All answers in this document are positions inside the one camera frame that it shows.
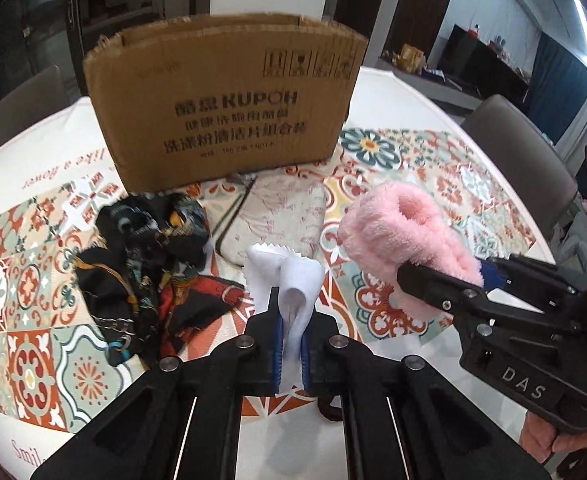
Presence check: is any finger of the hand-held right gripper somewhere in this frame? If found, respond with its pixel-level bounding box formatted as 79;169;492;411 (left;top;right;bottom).
481;254;587;306
396;260;579;341

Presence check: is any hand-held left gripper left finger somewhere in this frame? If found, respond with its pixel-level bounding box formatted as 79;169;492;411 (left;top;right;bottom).
28;286;282;480

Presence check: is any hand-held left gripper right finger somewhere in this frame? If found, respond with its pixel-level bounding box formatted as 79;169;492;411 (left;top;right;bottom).
298;305;554;480

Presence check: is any pink fluffy cloth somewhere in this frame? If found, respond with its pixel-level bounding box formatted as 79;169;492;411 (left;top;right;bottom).
337;182;485;317

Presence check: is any white cloth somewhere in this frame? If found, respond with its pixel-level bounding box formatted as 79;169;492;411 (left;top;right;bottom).
244;242;327;391

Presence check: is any cardboard box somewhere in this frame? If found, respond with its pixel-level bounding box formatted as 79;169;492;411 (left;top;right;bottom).
82;14;369;195

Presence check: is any person's right hand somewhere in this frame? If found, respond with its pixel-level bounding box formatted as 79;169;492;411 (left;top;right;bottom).
523;402;587;467

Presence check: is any patterned tablecloth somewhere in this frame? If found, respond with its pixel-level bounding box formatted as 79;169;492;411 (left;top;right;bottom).
0;67;559;480

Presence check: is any grey dining chair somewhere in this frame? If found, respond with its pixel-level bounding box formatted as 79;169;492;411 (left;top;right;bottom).
459;94;579;246
0;65;82;156

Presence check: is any beige fabric pouch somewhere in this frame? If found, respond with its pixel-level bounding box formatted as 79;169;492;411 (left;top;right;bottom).
212;172;327;266

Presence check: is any black patterned scarf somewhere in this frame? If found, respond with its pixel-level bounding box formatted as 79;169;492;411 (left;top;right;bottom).
74;191;247;368

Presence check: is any blue curtain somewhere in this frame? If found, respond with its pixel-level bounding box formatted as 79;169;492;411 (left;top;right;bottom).
528;35;587;161

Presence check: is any black television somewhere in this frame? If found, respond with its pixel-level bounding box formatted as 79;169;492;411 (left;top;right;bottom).
436;24;531;101

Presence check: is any yellow paper bag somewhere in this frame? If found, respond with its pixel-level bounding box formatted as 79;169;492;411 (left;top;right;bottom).
393;44;427;72

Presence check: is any dark wooden door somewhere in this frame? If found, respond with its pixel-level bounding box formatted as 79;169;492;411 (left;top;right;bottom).
333;0;414;43

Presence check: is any glass sliding door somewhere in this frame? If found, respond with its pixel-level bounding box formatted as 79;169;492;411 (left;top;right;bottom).
0;0;214;106

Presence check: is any wood panel with gold handles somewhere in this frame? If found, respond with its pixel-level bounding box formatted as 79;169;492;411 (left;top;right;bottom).
403;0;457;61

